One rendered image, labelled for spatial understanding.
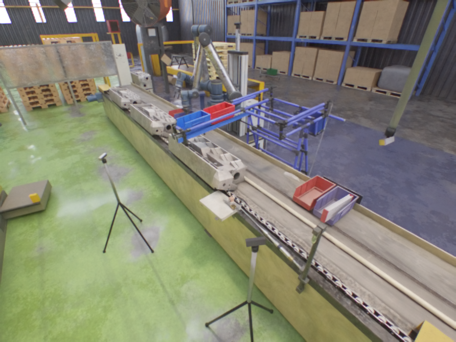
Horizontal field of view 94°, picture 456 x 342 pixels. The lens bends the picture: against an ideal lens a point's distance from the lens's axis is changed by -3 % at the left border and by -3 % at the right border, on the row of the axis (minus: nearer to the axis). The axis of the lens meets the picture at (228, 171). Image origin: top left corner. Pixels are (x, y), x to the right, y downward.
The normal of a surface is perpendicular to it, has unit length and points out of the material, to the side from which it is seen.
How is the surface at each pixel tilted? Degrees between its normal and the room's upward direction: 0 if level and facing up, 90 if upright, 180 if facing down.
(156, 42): 90
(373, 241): 0
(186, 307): 0
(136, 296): 0
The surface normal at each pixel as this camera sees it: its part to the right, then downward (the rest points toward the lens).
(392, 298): 0.00, -0.83
